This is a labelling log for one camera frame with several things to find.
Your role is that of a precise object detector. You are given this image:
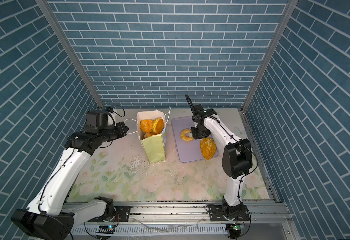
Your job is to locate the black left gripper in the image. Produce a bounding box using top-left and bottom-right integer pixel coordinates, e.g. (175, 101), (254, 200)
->
(98, 121), (130, 144)

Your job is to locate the sesame seeded oval bread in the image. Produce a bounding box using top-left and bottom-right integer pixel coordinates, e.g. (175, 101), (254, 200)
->
(200, 138), (216, 160)

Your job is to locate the ring donut bread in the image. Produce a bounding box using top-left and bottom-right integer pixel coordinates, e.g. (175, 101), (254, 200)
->
(180, 129), (194, 142)

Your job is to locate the small pale bread roll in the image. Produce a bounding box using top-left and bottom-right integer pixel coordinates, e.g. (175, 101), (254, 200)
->
(140, 119), (154, 133)

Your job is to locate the large twisted golden bread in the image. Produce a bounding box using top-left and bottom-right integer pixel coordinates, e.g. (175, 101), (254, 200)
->
(144, 132), (160, 139)

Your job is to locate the round orange bun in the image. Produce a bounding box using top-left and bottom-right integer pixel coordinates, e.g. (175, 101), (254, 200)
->
(152, 118), (165, 134)

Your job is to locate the white paper gift bag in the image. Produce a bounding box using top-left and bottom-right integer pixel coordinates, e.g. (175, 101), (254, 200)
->
(125, 109), (171, 164)

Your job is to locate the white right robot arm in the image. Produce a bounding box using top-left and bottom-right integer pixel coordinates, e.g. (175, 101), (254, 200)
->
(191, 105), (253, 221)

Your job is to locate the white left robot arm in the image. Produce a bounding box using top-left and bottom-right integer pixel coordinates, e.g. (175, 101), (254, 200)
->
(11, 107), (129, 240)

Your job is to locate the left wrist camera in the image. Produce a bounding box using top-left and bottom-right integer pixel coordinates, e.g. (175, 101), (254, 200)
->
(105, 107), (116, 126)

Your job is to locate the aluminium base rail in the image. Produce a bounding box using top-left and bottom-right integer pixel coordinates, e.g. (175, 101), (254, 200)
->
(66, 200), (300, 240)

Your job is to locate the aluminium corner post left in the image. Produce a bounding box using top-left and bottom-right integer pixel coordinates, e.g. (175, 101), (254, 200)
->
(35, 0), (105, 108)

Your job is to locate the aluminium corner post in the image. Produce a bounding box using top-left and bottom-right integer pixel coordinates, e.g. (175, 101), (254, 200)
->
(241, 0), (300, 113)
(35, 0), (105, 108)

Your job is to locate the aluminium corner post right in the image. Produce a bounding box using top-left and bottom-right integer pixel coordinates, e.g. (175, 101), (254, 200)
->
(241, 0), (300, 113)

